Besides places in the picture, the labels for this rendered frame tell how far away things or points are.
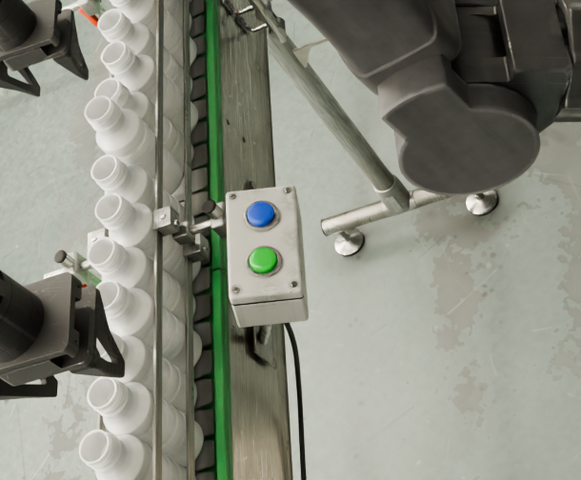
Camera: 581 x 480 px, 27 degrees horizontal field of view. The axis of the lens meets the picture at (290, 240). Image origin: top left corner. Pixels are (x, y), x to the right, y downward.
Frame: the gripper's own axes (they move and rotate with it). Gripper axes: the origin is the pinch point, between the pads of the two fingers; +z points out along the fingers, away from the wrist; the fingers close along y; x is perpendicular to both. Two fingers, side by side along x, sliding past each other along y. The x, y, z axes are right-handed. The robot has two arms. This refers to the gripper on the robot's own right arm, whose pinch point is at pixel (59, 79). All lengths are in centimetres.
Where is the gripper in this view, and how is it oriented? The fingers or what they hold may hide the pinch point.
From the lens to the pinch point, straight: 138.4
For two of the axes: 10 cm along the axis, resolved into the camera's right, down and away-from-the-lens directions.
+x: 0.6, 8.4, -5.4
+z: 3.8, 4.8, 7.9
